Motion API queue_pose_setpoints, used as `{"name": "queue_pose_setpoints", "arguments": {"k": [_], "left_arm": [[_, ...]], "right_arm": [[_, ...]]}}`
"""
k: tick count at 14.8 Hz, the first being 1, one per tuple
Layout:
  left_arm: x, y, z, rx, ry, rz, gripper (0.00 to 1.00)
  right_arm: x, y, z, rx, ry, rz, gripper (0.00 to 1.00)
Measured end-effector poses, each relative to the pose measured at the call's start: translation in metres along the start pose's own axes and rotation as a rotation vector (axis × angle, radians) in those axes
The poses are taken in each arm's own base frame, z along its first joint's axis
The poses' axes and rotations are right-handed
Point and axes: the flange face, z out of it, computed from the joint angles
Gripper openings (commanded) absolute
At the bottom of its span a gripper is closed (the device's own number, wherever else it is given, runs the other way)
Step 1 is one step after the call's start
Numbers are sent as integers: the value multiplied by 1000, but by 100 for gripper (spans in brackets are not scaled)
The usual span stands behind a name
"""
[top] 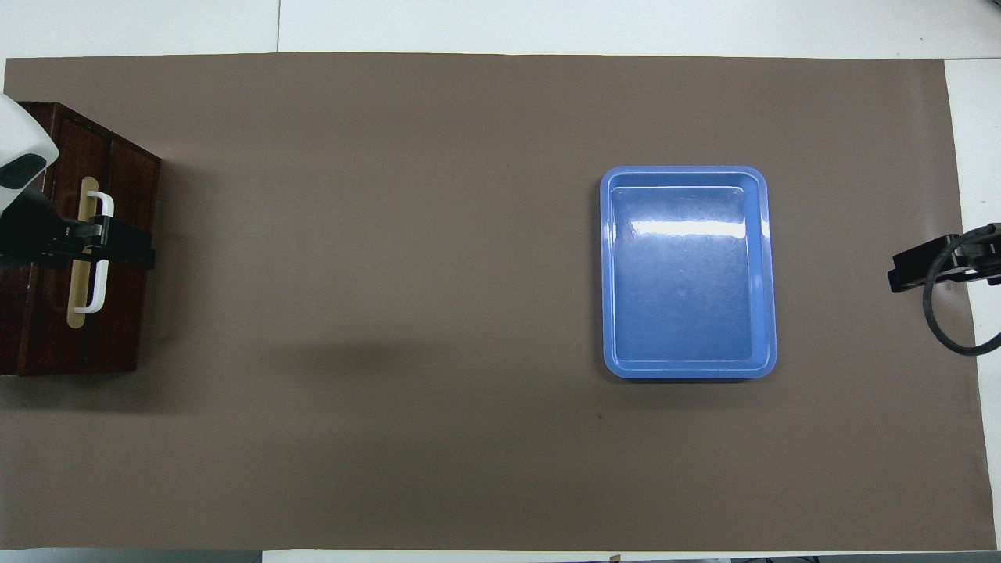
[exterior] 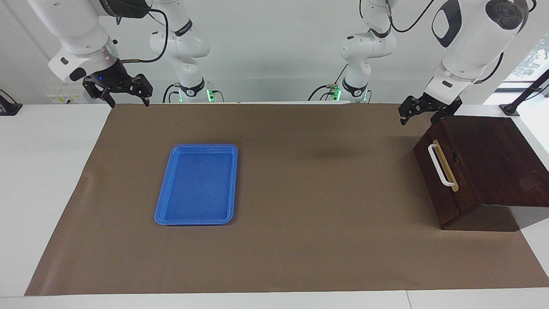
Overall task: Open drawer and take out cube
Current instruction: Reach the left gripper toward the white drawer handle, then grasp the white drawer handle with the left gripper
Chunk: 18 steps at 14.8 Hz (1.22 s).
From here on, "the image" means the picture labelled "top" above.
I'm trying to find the dark wooden drawer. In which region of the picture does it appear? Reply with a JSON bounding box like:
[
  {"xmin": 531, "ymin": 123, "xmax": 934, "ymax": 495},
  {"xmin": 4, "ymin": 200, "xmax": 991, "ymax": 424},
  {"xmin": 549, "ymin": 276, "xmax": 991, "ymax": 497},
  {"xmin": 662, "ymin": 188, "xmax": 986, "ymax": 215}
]
[{"xmin": 20, "ymin": 104, "xmax": 112, "ymax": 376}]

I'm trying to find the right arm black gripper cable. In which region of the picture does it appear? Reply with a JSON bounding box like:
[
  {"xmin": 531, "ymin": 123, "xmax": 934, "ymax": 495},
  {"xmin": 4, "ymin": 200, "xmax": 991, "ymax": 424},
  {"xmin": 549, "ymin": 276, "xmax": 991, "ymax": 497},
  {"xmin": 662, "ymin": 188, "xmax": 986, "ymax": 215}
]
[{"xmin": 922, "ymin": 225, "xmax": 1001, "ymax": 357}]

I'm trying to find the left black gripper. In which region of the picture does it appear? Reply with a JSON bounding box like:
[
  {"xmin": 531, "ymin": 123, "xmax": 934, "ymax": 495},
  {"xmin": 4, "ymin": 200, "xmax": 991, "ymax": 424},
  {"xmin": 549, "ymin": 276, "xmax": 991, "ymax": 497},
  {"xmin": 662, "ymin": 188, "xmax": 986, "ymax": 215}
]
[{"xmin": 0, "ymin": 192, "xmax": 156, "ymax": 271}]

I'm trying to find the brown table mat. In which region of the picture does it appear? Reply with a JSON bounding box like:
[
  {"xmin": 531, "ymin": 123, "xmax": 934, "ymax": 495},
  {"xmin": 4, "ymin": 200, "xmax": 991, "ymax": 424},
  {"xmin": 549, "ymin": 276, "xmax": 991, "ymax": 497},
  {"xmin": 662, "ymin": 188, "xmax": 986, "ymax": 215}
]
[{"xmin": 4, "ymin": 52, "xmax": 998, "ymax": 552}]

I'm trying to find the blue plastic tray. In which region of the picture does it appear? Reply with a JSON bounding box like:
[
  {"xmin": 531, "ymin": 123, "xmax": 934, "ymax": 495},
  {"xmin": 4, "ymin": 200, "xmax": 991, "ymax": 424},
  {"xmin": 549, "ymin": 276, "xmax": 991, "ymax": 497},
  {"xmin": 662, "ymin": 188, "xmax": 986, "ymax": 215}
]
[{"xmin": 600, "ymin": 165, "xmax": 778, "ymax": 381}]

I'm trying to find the dark wooden cabinet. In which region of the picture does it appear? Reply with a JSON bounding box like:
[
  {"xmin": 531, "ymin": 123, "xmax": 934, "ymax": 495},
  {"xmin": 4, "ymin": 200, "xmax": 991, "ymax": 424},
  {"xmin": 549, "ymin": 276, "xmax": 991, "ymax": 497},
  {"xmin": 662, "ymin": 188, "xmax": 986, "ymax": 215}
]
[{"xmin": 0, "ymin": 102, "xmax": 162, "ymax": 377}]

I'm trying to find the beige handle backing strip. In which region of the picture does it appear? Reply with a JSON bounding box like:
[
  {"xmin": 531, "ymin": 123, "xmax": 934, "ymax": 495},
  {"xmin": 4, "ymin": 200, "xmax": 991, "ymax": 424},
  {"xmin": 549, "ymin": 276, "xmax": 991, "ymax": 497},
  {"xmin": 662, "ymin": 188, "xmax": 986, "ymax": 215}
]
[{"xmin": 67, "ymin": 177, "xmax": 99, "ymax": 329}]

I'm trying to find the white drawer handle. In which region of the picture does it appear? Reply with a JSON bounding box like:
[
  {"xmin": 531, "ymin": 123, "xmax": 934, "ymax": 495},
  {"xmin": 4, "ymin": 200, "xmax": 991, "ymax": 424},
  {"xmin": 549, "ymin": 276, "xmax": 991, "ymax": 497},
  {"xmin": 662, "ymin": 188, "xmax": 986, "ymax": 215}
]
[{"xmin": 75, "ymin": 191, "xmax": 115, "ymax": 314}]

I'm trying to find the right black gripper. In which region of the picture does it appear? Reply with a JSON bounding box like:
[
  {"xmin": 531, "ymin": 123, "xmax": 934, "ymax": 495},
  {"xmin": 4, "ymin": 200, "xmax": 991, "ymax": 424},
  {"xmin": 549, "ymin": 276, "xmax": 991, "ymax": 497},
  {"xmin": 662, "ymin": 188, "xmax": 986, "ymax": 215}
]
[{"xmin": 888, "ymin": 223, "xmax": 1001, "ymax": 294}]

